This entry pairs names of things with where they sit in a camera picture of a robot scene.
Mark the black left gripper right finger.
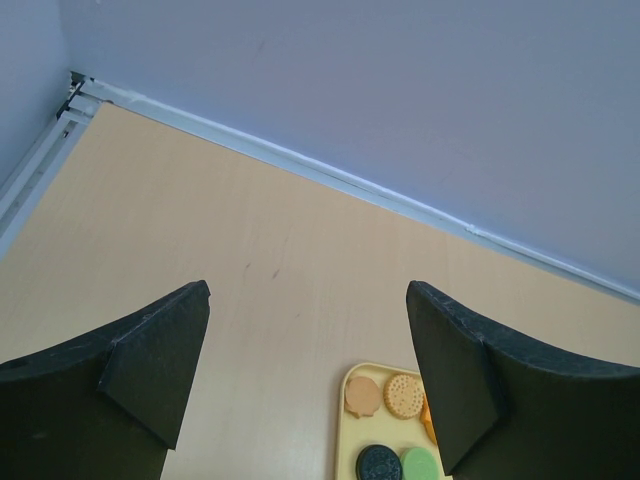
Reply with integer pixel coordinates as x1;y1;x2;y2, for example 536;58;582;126
406;281;639;479

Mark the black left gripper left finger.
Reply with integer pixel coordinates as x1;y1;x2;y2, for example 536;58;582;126
1;280;210;479

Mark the dotted biscuit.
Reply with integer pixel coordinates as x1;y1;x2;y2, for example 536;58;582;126
383;374;424;420

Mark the plain round tan cookie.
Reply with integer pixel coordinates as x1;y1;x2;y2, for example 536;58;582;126
344;376;382;418

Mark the orange fish cookie upper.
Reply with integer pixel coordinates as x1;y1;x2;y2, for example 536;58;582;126
420;396;438;446

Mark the green sandwich cookie upper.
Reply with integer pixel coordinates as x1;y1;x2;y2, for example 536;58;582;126
400;447;440;480

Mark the yellow cookie tray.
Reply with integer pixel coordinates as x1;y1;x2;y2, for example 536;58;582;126
334;362;447;479

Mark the black sandwich cookie left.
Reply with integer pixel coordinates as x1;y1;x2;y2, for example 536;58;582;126
355;444;402;480

